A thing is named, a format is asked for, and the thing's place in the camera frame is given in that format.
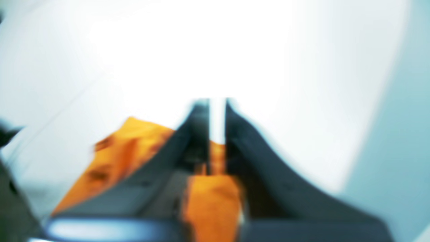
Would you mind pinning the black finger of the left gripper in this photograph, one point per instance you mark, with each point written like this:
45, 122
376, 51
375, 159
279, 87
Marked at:
145, 206
280, 205

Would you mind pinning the orange t-shirt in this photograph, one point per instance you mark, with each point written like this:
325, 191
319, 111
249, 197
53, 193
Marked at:
211, 204

